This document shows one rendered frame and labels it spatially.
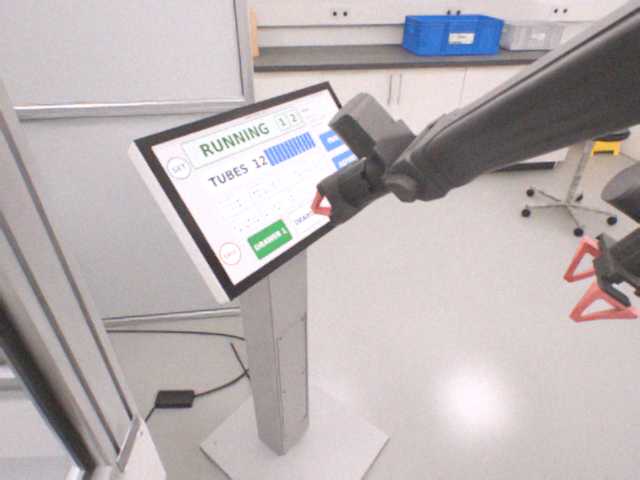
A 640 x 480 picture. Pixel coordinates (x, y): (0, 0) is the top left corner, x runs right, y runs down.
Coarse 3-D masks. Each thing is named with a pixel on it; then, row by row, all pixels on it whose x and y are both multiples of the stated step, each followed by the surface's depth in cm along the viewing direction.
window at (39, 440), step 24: (0, 336) 30; (0, 360) 30; (0, 384) 30; (24, 384) 33; (0, 408) 30; (24, 408) 32; (48, 408) 35; (0, 432) 30; (24, 432) 32; (48, 432) 35; (0, 456) 30; (24, 456) 32; (48, 456) 35; (72, 456) 39
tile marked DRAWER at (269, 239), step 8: (272, 224) 77; (280, 224) 78; (256, 232) 74; (264, 232) 75; (272, 232) 76; (280, 232) 77; (288, 232) 79; (248, 240) 73; (256, 240) 74; (264, 240) 75; (272, 240) 76; (280, 240) 77; (288, 240) 78; (256, 248) 73; (264, 248) 74; (272, 248) 75; (256, 256) 73; (264, 256) 74
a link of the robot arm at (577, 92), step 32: (608, 32) 19; (544, 64) 24; (576, 64) 21; (608, 64) 20; (512, 96) 26; (544, 96) 24; (576, 96) 22; (608, 96) 21; (448, 128) 34; (480, 128) 30; (512, 128) 28; (544, 128) 26; (576, 128) 24; (608, 128) 22; (416, 160) 39; (448, 160) 36; (480, 160) 33; (512, 160) 30
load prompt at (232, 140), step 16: (272, 112) 85; (288, 112) 87; (240, 128) 78; (256, 128) 81; (272, 128) 83; (288, 128) 86; (192, 144) 71; (208, 144) 73; (224, 144) 75; (240, 144) 77; (256, 144) 80; (192, 160) 70; (208, 160) 72
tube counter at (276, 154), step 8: (296, 136) 87; (304, 136) 88; (272, 144) 82; (280, 144) 83; (288, 144) 85; (296, 144) 86; (304, 144) 88; (312, 144) 89; (256, 152) 79; (264, 152) 80; (272, 152) 82; (280, 152) 83; (288, 152) 84; (296, 152) 86; (304, 152) 87; (256, 160) 79; (264, 160) 80; (272, 160) 81; (280, 160) 82; (288, 160) 84; (256, 168) 78; (264, 168) 79
